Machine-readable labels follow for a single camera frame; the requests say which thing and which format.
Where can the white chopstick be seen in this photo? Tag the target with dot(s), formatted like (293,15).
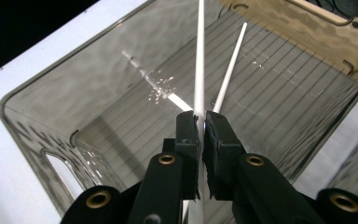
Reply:
(230,68)
(199,62)

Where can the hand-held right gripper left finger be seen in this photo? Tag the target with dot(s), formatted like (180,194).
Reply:
(189,155)

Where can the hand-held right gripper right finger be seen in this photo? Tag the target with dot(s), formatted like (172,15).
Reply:
(219,155)

